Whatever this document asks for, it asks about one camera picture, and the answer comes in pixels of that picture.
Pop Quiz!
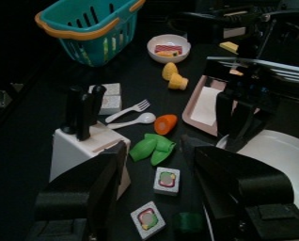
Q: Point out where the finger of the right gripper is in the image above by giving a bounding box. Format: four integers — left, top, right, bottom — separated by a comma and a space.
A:
224, 99, 260, 153
215, 91, 235, 139

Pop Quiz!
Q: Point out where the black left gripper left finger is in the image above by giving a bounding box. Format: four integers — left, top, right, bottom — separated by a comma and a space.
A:
25, 140, 128, 241

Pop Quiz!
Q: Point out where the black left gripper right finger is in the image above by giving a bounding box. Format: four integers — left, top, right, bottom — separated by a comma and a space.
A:
180, 134, 299, 241

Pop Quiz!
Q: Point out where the white plate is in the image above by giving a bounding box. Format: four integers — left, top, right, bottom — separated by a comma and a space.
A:
215, 129, 299, 217

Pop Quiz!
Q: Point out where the pink tray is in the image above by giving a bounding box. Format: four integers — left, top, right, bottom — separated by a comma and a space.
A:
181, 74, 263, 137

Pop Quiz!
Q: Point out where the orange toy carrot piece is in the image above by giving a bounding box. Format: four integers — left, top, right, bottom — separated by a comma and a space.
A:
153, 114, 179, 137

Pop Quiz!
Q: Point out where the yellow toy cheese wedge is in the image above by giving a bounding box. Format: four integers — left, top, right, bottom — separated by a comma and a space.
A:
219, 40, 240, 55

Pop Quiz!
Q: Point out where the yellow toy corn piece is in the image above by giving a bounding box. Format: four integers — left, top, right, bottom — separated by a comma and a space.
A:
167, 72, 189, 91
160, 61, 180, 81

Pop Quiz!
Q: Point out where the white knife block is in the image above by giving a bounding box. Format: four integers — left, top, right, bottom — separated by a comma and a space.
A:
49, 120, 132, 201

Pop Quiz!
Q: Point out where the green toy leaf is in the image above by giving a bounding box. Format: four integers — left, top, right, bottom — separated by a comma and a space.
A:
143, 133, 177, 167
128, 137, 159, 163

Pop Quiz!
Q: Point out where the dark green toy piece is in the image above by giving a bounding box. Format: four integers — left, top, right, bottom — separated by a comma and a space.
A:
172, 211, 204, 235

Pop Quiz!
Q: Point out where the white toy sushi block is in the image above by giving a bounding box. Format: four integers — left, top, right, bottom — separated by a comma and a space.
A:
129, 201, 167, 241
152, 167, 181, 197

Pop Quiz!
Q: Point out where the white plastic spoon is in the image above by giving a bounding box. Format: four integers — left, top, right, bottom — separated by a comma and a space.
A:
107, 112, 157, 130

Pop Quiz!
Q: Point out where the white plastic fork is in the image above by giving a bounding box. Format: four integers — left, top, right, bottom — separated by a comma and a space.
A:
104, 99, 152, 124

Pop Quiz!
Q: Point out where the orange toy food piece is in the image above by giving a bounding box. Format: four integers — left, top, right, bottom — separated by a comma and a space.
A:
156, 50, 180, 58

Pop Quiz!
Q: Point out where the red toy food slice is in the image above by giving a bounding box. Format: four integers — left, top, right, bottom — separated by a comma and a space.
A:
155, 44, 183, 55

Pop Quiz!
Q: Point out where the white bowl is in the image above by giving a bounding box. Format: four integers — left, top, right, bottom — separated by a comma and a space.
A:
145, 33, 192, 65

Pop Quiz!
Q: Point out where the grey white toy cube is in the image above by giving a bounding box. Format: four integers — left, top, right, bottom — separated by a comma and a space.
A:
97, 94, 123, 116
88, 82, 121, 97

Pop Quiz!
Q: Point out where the teal basket with orange rim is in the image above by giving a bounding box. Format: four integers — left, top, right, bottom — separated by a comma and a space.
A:
33, 0, 147, 68

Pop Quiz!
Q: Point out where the aluminium frame bar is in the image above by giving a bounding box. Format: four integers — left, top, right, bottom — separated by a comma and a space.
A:
205, 56, 299, 85

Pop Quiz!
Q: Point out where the black handled toy knife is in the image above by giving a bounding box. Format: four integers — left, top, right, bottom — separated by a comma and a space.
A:
89, 84, 108, 126
75, 92, 96, 142
60, 85, 85, 135

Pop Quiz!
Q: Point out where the grey metal bracket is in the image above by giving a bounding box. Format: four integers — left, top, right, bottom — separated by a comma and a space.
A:
0, 82, 25, 109

